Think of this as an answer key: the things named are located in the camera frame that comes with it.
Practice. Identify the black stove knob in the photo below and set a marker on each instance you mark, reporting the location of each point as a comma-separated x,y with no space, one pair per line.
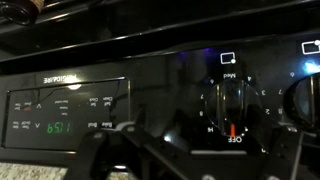
305,103
230,106

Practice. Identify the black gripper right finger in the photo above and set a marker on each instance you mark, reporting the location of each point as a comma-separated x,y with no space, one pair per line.
285,156

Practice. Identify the black electric stove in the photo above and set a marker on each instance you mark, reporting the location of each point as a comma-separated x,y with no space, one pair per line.
133,50

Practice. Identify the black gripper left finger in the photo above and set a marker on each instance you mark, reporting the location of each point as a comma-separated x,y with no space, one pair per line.
133,156

